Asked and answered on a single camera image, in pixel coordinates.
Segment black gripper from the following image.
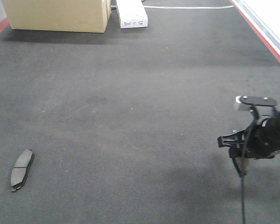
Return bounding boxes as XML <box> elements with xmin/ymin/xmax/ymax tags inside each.
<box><xmin>217</xmin><ymin>116</ymin><xmax>280</xmax><ymax>176</ymax></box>

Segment grey brake pad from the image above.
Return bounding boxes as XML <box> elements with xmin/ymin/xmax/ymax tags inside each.
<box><xmin>10</xmin><ymin>149</ymin><xmax>35</xmax><ymax>192</ymax></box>

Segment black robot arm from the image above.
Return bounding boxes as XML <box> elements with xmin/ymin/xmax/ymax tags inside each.
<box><xmin>217</xmin><ymin>95</ymin><xmax>280</xmax><ymax>177</ymax></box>

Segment white long carton box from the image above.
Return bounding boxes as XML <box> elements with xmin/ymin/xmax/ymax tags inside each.
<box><xmin>116</xmin><ymin>0</ymin><xmax>148</xmax><ymax>29</ymax></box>

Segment large cardboard box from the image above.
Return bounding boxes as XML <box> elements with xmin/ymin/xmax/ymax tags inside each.
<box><xmin>2</xmin><ymin>0</ymin><xmax>111</xmax><ymax>33</ymax></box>

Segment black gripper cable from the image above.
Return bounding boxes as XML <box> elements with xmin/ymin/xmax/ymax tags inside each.
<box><xmin>239</xmin><ymin>105</ymin><xmax>259</xmax><ymax>224</ymax></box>

